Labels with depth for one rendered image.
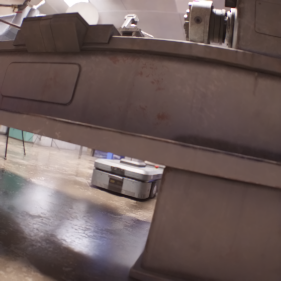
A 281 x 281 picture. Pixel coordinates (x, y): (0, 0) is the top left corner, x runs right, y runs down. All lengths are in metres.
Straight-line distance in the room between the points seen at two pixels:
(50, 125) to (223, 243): 0.66
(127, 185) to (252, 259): 1.42
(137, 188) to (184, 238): 1.27
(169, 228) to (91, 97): 0.54
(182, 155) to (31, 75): 0.78
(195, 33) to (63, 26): 0.58
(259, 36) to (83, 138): 0.72
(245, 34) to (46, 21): 0.77
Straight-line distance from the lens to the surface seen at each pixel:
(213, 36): 1.17
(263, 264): 0.82
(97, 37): 0.96
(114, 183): 2.05
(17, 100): 1.16
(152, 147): 0.63
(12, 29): 1.64
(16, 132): 5.68
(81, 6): 5.26
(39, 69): 1.11
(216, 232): 0.75
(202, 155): 0.62
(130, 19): 2.37
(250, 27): 0.96
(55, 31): 0.99
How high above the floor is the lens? 0.43
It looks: 3 degrees up
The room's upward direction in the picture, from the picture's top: 12 degrees clockwise
